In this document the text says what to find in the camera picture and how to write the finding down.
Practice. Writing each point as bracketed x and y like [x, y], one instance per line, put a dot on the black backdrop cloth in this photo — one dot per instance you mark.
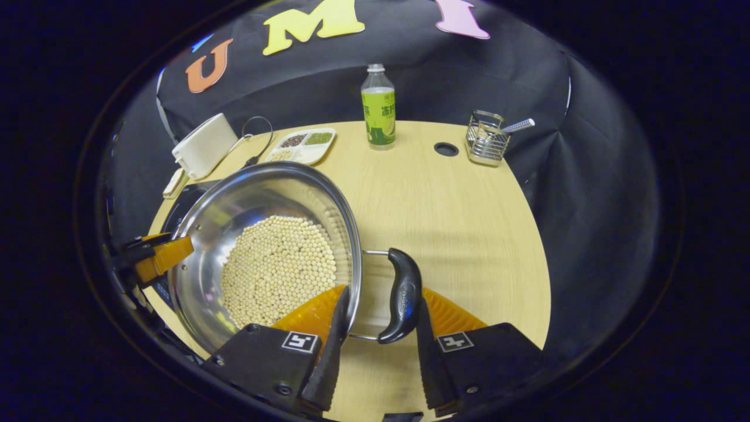
[498, 76]

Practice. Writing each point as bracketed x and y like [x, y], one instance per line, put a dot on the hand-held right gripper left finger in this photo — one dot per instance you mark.
[334, 363]

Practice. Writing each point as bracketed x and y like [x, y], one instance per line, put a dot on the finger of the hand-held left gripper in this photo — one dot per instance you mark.
[137, 242]
[167, 258]

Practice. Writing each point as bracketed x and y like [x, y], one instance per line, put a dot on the small dish with bread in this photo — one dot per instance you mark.
[174, 183]

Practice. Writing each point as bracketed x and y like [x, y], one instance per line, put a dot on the stainless steel pot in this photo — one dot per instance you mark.
[234, 199]

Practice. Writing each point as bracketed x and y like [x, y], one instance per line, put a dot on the pile of soybeans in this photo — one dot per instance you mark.
[275, 269]

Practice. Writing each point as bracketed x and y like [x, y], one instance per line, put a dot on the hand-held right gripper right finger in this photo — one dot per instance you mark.
[430, 363]

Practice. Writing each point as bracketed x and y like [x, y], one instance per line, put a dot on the green label drink bottle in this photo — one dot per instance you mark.
[378, 117]

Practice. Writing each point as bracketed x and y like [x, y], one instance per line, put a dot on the black induction cooktop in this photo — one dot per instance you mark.
[174, 220]

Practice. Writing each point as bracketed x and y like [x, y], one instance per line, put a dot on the white toaster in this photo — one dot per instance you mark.
[205, 146]

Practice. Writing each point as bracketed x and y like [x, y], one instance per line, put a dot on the white divided tray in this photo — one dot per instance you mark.
[310, 153]

